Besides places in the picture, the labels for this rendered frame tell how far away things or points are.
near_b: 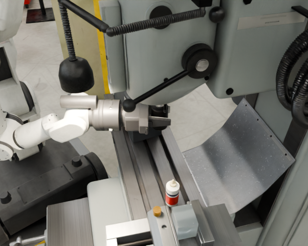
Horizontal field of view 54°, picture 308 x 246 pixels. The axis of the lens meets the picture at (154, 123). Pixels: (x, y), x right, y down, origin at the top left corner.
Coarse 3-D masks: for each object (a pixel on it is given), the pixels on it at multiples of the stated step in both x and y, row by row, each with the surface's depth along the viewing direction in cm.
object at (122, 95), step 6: (114, 96) 125; (120, 96) 115; (126, 96) 107; (132, 132) 112; (138, 132) 113; (150, 132) 116; (156, 132) 117; (132, 138) 115; (138, 138) 115; (144, 138) 117
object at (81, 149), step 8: (72, 144) 193; (80, 144) 193; (80, 152) 188; (88, 152) 188; (32, 224) 151; (40, 224) 151; (8, 232) 148; (16, 232) 148; (24, 232) 148; (32, 232) 148; (40, 232) 148
